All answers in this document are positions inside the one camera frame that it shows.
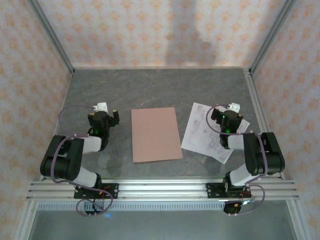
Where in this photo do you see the brown cardboard sheet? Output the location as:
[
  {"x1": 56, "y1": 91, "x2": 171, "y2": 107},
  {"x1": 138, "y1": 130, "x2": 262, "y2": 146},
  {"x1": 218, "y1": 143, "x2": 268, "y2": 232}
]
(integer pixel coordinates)
[{"x1": 130, "y1": 106, "x2": 184, "y2": 164}]

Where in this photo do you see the black connector block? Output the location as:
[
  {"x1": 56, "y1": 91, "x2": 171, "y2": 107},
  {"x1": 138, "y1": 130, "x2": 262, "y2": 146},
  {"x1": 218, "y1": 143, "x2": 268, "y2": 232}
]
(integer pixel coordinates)
[
  {"x1": 223, "y1": 199, "x2": 256, "y2": 217},
  {"x1": 83, "y1": 201, "x2": 108, "y2": 217}
]

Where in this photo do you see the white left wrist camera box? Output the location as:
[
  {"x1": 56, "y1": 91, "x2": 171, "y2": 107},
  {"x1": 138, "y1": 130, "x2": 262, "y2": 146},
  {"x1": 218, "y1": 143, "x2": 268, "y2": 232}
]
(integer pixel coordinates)
[{"x1": 92, "y1": 101, "x2": 109, "y2": 113}]

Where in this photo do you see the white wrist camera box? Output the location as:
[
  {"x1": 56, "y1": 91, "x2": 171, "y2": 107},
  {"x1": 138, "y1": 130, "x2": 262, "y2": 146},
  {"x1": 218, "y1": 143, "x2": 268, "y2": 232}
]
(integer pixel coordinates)
[
  {"x1": 92, "y1": 101, "x2": 109, "y2": 113},
  {"x1": 226, "y1": 102, "x2": 241, "y2": 113}
]

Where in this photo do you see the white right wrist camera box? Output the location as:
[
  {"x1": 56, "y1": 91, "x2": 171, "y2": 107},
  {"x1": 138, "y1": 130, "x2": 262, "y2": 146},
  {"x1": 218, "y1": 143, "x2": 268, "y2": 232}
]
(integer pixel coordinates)
[{"x1": 226, "y1": 102, "x2": 241, "y2": 113}]

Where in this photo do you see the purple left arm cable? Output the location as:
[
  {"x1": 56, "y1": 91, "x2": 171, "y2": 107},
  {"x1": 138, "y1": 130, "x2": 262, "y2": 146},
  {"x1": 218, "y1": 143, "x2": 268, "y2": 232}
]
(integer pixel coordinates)
[{"x1": 50, "y1": 104, "x2": 113, "y2": 217}]

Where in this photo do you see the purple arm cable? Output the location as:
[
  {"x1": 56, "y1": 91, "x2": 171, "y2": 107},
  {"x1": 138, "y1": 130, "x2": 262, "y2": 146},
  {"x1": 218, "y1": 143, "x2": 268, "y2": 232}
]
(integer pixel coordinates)
[
  {"x1": 206, "y1": 104, "x2": 270, "y2": 216},
  {"x1": 50, "y1": 104, "x2": 113, "y2": 217}
]

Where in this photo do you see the aluminium side rail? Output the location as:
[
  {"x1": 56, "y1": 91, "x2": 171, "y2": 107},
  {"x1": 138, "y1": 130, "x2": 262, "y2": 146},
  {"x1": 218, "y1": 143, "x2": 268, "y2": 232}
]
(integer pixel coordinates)
[{"x1": 243, "y1": 68, "x2": 286, "y2": 181}]

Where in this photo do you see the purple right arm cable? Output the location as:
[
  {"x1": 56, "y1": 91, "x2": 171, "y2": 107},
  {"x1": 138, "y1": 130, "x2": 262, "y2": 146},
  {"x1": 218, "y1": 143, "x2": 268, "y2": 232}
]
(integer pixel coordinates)
[{"x1": 206, "y1": 104, "x2": 270, "y2": 216}]

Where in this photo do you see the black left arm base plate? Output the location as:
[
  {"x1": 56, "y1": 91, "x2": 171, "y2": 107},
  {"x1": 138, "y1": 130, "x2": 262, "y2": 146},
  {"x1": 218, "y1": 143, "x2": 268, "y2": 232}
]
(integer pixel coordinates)
[{"x1": 73, "y1": 183, "x2": 119, "y2": 200}]

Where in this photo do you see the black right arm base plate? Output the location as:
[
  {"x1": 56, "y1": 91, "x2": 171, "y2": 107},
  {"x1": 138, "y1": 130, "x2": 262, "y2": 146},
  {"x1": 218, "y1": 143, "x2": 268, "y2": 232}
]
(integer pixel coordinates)
[{"x1": 205, "y1": 182, "x2": 251, "y2": 200}]

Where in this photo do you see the aluminium mounting rail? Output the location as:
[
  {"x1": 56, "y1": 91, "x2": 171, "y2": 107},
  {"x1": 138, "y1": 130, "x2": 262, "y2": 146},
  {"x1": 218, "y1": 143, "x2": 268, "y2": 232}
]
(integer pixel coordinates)
[{"x1": 26, "y1": 177, "x2": 300, "y2": 201}]

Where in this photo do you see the aluminium frame post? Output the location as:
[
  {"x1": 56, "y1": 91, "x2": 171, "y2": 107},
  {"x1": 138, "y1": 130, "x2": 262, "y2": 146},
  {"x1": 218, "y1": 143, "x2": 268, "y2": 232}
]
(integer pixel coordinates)
[
  {"x1": 286, "y1": 199, "x2": 311, "y2": 240},
  {"x1": 249, "y1": 0, "x2": 299, "y2": 75},
  {"x1": 26, "y1": 0, "x2": 75, "y2": 75},
  {"x1": 14, "y1": 199, "x2": 39, "y2": 240}
]

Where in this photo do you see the grey slotted cable duct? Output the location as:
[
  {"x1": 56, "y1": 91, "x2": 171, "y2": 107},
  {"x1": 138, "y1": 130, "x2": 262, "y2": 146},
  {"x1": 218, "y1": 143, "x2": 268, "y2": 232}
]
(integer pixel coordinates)
[{"x1": 37, "y1": 201, "x2": 227, "y2": 212}]

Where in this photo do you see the aluminium lower frame post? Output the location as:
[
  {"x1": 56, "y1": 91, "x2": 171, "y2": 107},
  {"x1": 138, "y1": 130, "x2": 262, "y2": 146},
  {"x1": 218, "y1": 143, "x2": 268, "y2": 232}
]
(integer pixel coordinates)
[
  {"x1": 14, "y1": 199, "x2": 39, "y2": 240},
  {"x1": 286, "y1": 199, "x2": 311, "y2": 240}
]

